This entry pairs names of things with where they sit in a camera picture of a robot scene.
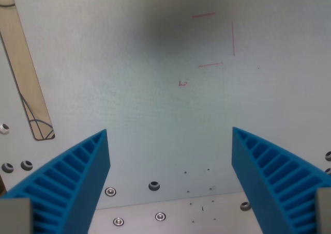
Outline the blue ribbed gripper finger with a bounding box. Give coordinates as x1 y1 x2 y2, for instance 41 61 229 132
231 127 331 234
0 129 111 234

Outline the wooden strip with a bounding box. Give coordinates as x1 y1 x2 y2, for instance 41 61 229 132
0 0 56 142

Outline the grey metal base plate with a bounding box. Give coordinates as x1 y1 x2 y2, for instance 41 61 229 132
87 191 264 234

